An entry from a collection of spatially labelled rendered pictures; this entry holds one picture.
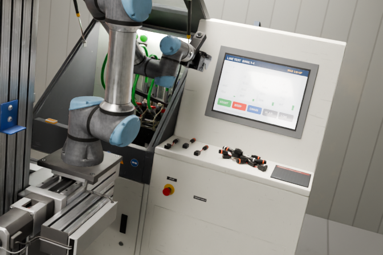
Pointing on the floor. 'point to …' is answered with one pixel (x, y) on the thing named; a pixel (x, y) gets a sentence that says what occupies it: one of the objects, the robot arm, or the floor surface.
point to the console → (249, 210)
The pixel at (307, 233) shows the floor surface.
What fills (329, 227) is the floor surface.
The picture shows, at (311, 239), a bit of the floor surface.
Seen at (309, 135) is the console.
